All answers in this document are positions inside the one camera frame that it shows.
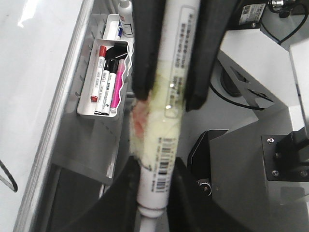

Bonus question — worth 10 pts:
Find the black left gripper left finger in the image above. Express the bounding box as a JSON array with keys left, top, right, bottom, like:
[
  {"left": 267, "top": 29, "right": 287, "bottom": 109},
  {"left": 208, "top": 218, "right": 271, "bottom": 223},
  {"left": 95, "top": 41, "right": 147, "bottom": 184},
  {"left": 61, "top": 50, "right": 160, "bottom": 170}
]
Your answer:
[{"left": 132, "top": 0, "right": 166, "bottom": 101}]

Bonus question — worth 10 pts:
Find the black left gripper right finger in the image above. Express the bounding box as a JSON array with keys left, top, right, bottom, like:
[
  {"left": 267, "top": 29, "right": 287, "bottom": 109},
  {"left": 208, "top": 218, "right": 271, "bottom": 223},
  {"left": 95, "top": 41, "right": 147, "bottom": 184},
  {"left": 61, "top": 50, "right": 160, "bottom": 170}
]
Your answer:
[{"left": 185, "top": 0, "right": 238, "bottom": 112}]

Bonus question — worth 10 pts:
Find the white black-tip whiteboard marker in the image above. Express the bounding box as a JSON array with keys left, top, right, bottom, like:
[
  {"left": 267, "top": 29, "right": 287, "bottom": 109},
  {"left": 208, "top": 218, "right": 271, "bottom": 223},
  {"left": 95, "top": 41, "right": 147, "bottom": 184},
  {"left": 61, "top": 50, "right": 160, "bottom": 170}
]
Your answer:
[{"left": 130, "top": 0, "right": 201, "bottom": 232}]

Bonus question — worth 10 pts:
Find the white robot base body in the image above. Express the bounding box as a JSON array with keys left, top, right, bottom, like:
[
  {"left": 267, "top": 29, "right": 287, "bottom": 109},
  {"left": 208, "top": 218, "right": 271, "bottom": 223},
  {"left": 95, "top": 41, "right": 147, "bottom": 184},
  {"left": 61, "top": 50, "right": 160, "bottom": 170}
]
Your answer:
[{"left": 210, "top": 29, "right": 309, "bottom": 232}]

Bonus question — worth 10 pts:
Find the white whiteboard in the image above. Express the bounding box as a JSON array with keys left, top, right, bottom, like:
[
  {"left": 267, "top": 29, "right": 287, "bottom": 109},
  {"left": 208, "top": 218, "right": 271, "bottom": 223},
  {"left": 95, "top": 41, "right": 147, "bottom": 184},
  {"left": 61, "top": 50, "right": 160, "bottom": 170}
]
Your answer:
[{"left": 0, "top": 0, "right": 82, "bottom": 232}]

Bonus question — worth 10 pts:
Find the white spray bottle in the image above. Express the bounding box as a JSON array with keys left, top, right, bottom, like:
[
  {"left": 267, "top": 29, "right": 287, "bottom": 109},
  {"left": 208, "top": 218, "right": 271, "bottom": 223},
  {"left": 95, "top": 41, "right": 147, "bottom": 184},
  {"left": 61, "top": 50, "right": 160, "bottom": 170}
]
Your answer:
[{"left": 117, "top": 0, "right": 134, "bottom": 38}]

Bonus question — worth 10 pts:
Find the blue marker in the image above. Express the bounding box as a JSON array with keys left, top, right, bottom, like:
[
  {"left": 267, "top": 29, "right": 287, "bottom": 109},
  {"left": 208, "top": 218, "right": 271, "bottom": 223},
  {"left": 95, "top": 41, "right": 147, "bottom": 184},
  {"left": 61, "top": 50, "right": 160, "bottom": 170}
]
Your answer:
[{"left": 115, "top": 21, "right": 123, "bottom": 40}]

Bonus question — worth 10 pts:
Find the black round magnet eraser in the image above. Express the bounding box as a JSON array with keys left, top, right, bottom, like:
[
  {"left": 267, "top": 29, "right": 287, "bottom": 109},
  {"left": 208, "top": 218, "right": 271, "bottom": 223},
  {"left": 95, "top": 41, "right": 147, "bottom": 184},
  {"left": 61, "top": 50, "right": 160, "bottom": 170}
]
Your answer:
[{"left": 104, "top": 43, "right": 127, "bottom": 73}]

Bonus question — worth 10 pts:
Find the red-capped white marker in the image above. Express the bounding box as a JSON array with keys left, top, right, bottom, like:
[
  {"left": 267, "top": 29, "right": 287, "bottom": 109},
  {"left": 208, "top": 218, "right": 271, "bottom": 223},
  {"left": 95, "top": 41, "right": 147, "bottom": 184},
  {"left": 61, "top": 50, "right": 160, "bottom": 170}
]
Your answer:
[{"left": 90, "top": 45, "right": 107, "bottom": 102}]

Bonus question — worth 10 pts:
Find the black-capped white marker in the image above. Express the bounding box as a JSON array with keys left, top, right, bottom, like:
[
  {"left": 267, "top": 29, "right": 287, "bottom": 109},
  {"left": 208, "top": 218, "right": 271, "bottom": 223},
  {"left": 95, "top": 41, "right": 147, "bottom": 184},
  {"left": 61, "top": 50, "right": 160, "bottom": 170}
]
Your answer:
[
  {"left": 101, "top": 59, "right": 118, "bottom": 116},
  {"left": 94, "top": 59, "right": 111, "bottom": 115}
]

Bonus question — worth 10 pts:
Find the pink highlighter marker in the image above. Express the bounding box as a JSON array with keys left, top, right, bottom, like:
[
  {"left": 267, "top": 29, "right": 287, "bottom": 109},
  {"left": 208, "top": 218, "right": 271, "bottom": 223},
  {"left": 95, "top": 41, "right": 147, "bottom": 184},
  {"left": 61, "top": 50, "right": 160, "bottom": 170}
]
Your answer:
[{"left": 110, "top": 59, "right": 125, "bottom": 114}]

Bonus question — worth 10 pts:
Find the white marker tray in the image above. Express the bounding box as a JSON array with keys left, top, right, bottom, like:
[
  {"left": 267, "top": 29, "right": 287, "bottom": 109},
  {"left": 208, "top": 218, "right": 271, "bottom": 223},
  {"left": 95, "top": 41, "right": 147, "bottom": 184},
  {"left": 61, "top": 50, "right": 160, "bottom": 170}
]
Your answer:
[{"left": 77, "top": 39, "right": 134, "bottom": 120}]

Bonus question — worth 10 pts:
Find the black cable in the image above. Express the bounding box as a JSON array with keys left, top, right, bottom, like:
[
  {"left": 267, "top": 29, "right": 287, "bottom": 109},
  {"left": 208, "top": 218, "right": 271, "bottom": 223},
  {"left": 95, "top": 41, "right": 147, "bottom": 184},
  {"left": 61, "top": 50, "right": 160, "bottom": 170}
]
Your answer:
[{"left": 260, "top": 0, "right": 309, "bottom": 45}]

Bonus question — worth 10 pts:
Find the black mounting bracket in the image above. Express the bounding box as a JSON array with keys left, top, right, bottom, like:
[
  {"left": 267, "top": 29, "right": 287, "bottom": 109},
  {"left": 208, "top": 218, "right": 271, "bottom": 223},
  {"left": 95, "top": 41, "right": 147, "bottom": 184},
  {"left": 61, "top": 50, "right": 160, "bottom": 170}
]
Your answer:
[{"left": 261, "top": 128, "right": 309, "bottom": 182}]

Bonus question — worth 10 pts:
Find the grey whiteboard frame rail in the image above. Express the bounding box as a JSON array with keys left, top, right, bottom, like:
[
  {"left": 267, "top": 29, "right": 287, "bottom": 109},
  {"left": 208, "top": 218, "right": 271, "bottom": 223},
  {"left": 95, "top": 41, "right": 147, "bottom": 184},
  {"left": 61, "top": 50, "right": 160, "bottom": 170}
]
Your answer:
[{"left": 13, "top": 0, "right": 97, "bottom": 232}]

